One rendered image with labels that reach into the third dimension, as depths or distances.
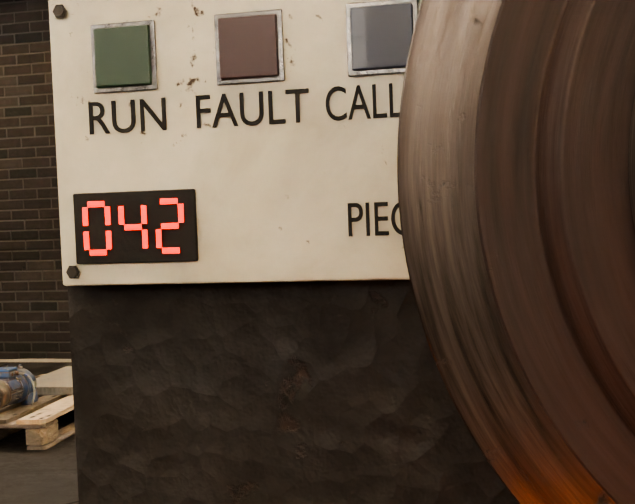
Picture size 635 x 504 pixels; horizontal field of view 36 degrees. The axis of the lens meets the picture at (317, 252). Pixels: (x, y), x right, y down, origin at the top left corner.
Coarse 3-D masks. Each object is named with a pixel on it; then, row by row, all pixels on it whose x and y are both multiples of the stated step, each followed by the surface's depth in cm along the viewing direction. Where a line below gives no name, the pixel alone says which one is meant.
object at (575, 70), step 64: (512, 0) 40; (576, 0) 39; (512, 64) 40; (576, 64) 38; (512, 128) 41; (576, 128) 38; (512, 192) 41; (576, 192) 38; (512, 256) 41; (576, 256) 38; (512, 320) 41; (576, 320) 40; (576, 384) 41; (576, 448) 41
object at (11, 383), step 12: (0, 372) 478; (12, 372) 480; (24, 372) 493; (0, 384) 471; (12, 384) 477; (24, 384) 488; (36, 384) 498; (0, 396) 468; (12, 396) 476; (24, 396) 488; (36, 396) 499
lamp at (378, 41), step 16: (352, 16) 56; (368, 16) 56; (384, 16) 56; (400, 16) 56; (352, 32) 56; (368, 32) 56; (384, 32) 56; (400, 32) 56; (352, 48) 57; (368, 48) 56; (384, 48) 56; (400, 48) 56; (352, 64) 57; (368, 64) 56; (384, 64) 56; (400, 64) 56
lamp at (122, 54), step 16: (96, 32) 60; (112, 32) 60; (128, 32) 60; (144, 32) 59; (96, 48) 60; (112, 48) 60; (128, 48) 60; (144, 48) 59; (96, 64) 60; (112, 64) 60; (128, 64) 60; (144, 64) 59; (96, 80) 60; (112, 80) 60; (128, 80) 60; (144, 80) 60
